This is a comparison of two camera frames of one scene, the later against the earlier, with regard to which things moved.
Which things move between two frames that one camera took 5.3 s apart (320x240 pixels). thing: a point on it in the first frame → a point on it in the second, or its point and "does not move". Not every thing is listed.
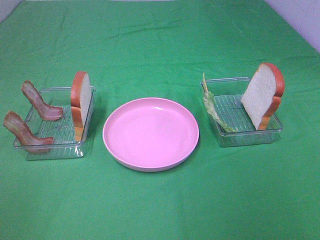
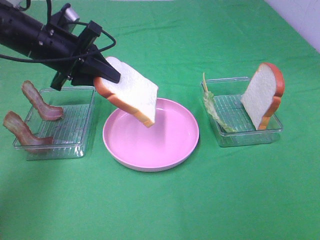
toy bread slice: (80, 99) → (132, 92)
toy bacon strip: (47, 112) does not move
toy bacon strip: (14, 122) does not move
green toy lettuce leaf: (209, 101) does not move
